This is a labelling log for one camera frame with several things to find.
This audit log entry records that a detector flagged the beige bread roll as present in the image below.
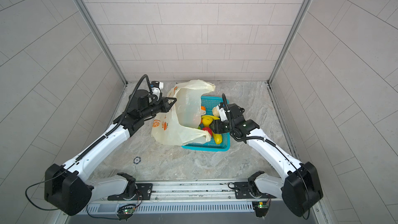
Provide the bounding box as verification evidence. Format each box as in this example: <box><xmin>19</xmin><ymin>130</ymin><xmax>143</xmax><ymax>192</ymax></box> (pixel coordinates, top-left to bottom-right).
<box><xmin>212</xmin><ymin>106</ymin><xmax>220</xmax><ymax>117</ymax></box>

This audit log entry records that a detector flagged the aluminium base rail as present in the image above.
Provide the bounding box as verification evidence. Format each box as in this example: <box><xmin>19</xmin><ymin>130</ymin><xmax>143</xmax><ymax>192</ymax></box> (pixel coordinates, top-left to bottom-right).
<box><xmin>80</xmin><ymin>179</ymin><xmax>286</xmax><ymax>219</ymax></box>

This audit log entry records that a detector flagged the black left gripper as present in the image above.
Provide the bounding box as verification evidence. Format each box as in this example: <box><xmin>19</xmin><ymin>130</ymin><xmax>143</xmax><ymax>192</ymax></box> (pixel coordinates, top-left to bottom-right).
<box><xmin>138</xmin><ymin>97</ymin><xmax>177</xmax><ymax>120</ymax></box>

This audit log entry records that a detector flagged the aluminium corner post left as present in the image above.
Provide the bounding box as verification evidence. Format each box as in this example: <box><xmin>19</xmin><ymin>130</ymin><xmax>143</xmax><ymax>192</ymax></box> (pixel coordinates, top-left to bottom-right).
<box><xmin>73</xmin><ymin>0</ymin><xmax>127</xmax><ymax>86</ymax></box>

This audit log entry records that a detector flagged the green circuit board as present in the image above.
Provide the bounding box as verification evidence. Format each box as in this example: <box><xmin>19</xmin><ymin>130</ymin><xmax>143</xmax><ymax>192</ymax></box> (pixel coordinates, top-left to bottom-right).
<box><xmin>117</xmin><ymin>204</ymin><xmax>136</xmax><ymax>220</ymax></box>
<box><xmin>252</xmin><ymin>202</ymin><xmax>269</xmax><ymax>218</ymax></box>

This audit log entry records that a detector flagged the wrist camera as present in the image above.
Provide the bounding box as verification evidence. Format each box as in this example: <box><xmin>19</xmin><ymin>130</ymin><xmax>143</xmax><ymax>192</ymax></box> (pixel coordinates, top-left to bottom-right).
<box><xmin>151</xmin><ymin>81</ymin><xmax>164</xmax><ymax>100</ymax></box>
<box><xmin>216</xmin><ymin>106</ymin><xmax>228</xmax><ymax>121</ymax></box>

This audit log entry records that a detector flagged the left green circuit board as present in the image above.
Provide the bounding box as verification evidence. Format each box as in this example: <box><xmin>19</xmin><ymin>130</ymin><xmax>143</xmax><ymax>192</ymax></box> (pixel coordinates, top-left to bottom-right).
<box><xmin>117</xmin><ymin>204</ymin><xmax>136</xmax><ymax>220</ymax></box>

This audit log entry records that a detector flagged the yellow banana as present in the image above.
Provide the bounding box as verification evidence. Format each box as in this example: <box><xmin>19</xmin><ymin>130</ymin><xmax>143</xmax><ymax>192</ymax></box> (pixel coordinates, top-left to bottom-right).
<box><xmin>201</xmin><ymin>115</ymin><xmax>220</xmax><ymax>127</ymax></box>

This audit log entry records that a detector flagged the cream printed plastic bag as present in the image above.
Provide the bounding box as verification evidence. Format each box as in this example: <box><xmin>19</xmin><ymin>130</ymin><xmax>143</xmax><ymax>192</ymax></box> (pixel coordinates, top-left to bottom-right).
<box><xmin>151</xmin><ymin>79</ymin><xmax>216</xmax><ymax>146</ymax></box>

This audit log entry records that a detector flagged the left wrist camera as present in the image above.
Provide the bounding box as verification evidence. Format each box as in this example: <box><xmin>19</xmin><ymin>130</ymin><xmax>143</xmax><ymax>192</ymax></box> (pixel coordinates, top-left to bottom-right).
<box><xmin>151</xmin><ymin>81</ymin><xmax>164</xmax><ymax>100</ymax></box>

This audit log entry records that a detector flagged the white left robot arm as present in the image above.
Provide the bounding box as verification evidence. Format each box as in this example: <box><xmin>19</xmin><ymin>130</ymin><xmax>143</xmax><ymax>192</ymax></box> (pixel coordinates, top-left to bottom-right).
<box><xmin>44</xmin><ymin>89</ymin><xmax>177</xmax><ymax>216</ymax></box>

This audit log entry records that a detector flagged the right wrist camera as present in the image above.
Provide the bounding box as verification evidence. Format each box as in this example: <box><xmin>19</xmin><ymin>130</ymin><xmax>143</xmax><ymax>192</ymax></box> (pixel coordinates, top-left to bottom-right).
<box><xmin>216</xmin><ymin>106</ymin><xmax>228</xmax><ymax>121</ymax></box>

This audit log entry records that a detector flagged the aluminium corner post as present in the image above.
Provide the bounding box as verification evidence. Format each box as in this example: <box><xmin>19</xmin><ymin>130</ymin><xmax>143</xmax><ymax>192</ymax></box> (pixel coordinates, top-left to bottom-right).
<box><xmin>267</xmin><ymin>0</ymin><xmax>312</xmax><ymax>85</ymax></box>
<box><xmin>73</xmin><ymin>0</ymin><xmax>127</xmax><ymax>86</ymax></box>

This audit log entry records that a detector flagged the right green circuit board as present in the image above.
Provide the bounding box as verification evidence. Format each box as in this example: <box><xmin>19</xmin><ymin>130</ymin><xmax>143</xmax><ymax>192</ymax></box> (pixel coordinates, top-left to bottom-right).
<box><xmin>252</xmin><ymin>202</ymin><xmax>269</xmax><ymax>218</ymax></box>

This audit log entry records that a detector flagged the aluminium corner post right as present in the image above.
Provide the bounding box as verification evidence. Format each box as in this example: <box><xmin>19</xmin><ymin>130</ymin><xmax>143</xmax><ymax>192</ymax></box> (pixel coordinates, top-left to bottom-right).
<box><xmin>267</xmin><ymin>0</ymin><xmax>312</xmax><ymax>85</ymax></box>

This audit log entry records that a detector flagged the teal plastic basket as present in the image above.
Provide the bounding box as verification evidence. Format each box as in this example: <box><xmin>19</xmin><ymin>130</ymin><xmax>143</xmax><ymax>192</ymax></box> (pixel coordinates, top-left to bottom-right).
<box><xmin>181</xmin><ymin>95</ymin><xmax>231</xmax><ymax>152</ymax></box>

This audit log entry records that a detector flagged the yellow lemon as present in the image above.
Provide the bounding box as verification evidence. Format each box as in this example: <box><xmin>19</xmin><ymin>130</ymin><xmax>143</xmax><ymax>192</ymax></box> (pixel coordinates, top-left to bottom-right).
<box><xmin>213</xmin><ymin>134</ymin><xmax>223</xmax><ymax>145</ymax></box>

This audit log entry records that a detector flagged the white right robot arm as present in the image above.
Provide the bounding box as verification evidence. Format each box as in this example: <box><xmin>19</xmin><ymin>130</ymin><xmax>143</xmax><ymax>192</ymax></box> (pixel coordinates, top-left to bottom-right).
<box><xmin>209</xmin><ymin>102</ymin><xmax>323</xmax><ymax>218</ymax></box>

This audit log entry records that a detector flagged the red apple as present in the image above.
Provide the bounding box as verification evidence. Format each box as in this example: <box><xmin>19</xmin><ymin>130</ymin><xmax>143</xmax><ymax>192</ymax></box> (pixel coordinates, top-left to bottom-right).
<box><xmin>202</xmin><ymin>127</ymin><xmax>213</xmax><ymax>136</ymax></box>

